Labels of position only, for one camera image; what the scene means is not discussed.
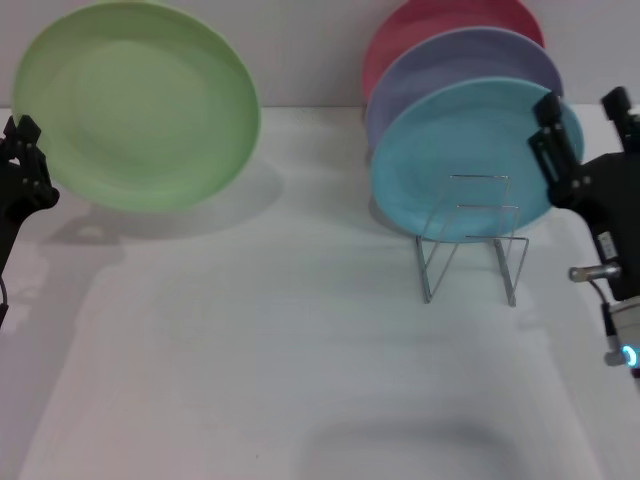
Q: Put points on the red plate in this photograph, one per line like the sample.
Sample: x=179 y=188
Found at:
x=400 y=40

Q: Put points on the purple plate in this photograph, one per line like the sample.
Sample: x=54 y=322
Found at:
x=450 y=65

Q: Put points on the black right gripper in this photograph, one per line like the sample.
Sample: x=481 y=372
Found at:
x=610 y=200

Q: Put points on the turquoise blue plate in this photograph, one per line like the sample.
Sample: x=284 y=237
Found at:
x=440 y=145

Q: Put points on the green plate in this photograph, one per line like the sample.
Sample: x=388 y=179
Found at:
x=140 y=105

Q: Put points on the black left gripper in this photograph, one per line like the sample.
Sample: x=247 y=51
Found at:
x=10 y=220

